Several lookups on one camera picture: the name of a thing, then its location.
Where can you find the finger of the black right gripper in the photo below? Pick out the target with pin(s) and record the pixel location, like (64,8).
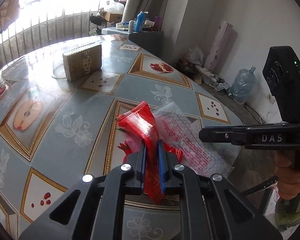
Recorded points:
(224,134)

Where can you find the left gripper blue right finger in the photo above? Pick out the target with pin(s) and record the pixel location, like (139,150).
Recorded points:
(162,165)

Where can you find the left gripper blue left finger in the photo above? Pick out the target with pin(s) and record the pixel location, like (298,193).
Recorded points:
(140,166)

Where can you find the red snack wrapper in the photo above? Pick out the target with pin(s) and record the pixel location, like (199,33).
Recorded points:
(140,123)

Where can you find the right hand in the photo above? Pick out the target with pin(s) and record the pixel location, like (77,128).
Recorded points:
(288,179)

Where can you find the clear printed plastic wrapper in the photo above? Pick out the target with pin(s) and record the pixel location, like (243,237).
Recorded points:
(176,129)

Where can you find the large water jug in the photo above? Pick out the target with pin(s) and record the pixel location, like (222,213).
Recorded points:
(243,84)

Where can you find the pink rolled mat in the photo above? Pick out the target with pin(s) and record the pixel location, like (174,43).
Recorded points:
(219,42)

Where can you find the grey cabinet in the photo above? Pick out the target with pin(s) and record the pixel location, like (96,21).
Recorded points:
(148,40)

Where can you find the brown cardboard box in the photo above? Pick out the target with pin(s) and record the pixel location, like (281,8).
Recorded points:
(82,60)

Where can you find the blue detergent bottle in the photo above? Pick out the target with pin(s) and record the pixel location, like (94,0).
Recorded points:
(139,21)

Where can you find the cardboard box on balcony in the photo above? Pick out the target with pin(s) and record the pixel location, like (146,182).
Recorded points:
(112,17)

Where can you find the metal balcony railing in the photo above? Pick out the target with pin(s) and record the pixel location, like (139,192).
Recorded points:
(45,22)

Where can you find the beige puffer jacket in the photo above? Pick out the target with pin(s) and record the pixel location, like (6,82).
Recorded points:
(9,13)

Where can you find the black camera module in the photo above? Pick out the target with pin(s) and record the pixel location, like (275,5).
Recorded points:
(282,74)

